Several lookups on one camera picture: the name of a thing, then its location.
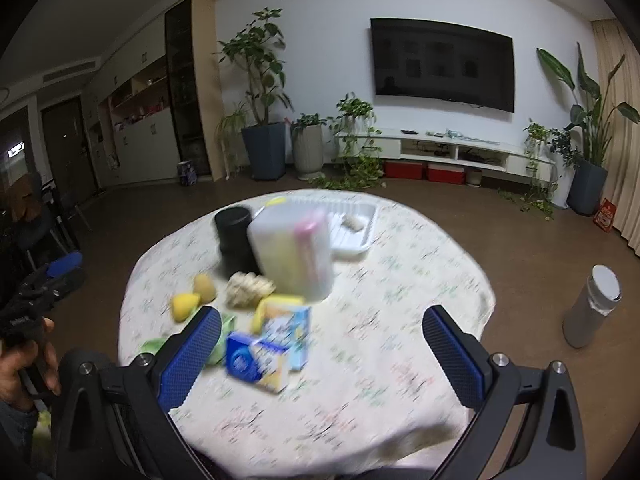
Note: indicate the dark chair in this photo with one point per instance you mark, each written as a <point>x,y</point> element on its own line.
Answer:
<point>35,225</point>

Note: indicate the wall-mounted television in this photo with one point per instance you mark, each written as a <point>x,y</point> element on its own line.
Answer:
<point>442,62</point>

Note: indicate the large yellow sponge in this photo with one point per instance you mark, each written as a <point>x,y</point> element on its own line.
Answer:
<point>272,305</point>

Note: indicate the grey bottle with white lid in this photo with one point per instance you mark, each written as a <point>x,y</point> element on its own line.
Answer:
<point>590,310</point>

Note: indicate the round table floral tablecloth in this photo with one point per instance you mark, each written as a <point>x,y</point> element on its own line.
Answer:
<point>375,310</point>

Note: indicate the white television cabinet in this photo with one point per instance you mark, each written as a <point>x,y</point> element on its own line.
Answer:
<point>395,146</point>

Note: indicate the tall plant in dark pot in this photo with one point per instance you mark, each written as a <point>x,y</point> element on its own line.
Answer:
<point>262,150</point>

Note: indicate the small white pot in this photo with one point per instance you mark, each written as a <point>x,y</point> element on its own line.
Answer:
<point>474,177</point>

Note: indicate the spider plant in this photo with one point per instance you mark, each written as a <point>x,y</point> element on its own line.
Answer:
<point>232,120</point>

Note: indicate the white plastic tray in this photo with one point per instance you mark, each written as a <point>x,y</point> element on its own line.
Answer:
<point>350,245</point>

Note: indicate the translucent plastic container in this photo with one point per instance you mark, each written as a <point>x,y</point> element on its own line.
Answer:
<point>285,255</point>

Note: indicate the trailing pothos plant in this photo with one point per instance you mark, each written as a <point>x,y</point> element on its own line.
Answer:
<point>356,110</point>

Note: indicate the green cabbage toy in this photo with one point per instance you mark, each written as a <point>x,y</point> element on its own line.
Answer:
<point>227,327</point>

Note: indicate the dark glass cabinet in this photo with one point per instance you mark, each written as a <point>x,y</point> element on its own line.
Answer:
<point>182,85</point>

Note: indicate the ceiling air vent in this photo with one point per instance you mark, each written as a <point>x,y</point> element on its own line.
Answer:
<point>70,71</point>

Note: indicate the person's left hand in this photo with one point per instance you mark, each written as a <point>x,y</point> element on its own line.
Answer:
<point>12,375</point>

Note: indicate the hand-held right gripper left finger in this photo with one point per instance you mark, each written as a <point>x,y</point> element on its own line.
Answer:
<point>192,355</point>

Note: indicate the black cup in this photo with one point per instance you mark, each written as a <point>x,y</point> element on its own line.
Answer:
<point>232,240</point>

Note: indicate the potato toy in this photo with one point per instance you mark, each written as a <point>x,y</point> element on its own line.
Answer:
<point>205,287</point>

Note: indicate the small beige soft toy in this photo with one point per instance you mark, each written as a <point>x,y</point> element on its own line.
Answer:
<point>353,222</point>

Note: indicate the white wall cabinet with shelves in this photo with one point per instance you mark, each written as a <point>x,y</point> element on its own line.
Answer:
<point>145,140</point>

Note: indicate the yellow lemon toy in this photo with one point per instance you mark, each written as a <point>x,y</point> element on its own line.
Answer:
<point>184,306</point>

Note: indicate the large-leaf plant in dark pot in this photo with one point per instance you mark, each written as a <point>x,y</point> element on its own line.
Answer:
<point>587,187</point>

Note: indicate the blue and white packet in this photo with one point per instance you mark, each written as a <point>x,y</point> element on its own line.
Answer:
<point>255,360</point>
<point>295,330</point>

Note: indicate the dark door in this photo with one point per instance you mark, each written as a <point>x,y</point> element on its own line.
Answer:
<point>67,150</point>

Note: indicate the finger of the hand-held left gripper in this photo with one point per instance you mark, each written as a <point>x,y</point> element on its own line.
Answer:
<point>65,262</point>

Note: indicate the plant in ribbed white pot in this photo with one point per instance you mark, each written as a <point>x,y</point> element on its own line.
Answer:
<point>308,152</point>

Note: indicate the trailing plant on white stand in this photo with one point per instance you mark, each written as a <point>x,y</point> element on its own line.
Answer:
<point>537,135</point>

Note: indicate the beige curtain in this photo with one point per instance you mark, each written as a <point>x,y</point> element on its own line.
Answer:
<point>622,135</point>

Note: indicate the red storage box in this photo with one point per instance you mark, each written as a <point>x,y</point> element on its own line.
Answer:
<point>446,173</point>
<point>404,170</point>

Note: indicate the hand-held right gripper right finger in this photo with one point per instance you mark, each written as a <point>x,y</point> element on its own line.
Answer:
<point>452,360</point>

